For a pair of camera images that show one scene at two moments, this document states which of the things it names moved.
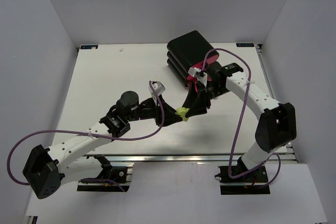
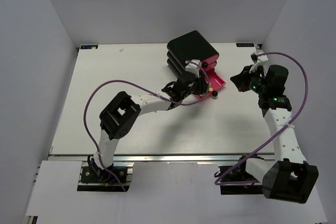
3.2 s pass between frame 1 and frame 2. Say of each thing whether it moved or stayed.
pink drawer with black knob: stayed
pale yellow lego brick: moved
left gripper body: moved
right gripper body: moved
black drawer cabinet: stayed
